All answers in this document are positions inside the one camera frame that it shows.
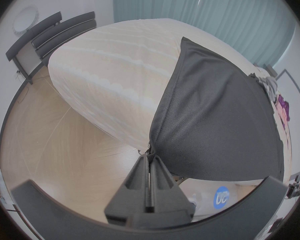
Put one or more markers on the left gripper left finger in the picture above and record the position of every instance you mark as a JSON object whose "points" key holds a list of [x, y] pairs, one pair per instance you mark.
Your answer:
{"points": [[130, 199]]}

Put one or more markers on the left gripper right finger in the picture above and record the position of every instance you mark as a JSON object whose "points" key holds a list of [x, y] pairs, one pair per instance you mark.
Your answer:
{"points": [[170, 199]]}

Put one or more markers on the black T-shirt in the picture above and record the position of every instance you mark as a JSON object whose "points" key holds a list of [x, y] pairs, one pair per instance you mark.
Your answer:
{"points": [[215, 121]]}

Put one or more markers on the bed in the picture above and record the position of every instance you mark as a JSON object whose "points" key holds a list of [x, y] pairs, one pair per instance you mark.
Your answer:
{"points": [[110, 79]]}

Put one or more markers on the pink garment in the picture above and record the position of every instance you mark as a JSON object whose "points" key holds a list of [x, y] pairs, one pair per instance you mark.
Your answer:
{"points": [[281, 114]]}

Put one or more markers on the purple garment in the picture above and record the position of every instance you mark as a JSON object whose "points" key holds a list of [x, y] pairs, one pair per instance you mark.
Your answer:
{"points": [[283, 104]]}

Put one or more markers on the grey garment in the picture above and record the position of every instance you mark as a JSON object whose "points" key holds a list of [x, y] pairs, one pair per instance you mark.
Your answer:
{"points": [[271, 86]]}

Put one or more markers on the grey bedside table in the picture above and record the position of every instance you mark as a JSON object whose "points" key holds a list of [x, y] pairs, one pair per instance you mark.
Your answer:
{"points": [[271, 70]]}

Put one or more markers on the black chest of drawers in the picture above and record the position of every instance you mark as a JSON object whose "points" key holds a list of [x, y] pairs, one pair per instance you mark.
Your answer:
{"points": [[65, 34]]}

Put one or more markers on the dark grey dressing table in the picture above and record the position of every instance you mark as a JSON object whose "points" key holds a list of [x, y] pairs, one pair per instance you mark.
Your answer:
{"points": [[32, 35]]}

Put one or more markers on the blue-green curtain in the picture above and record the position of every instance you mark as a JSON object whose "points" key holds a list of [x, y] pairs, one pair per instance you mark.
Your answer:
{"points": [[247, 21], [152, 1]]}

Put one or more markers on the round white-framed mirror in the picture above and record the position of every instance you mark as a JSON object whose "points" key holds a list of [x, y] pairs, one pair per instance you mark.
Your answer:
{"points": [[25, 19]]}

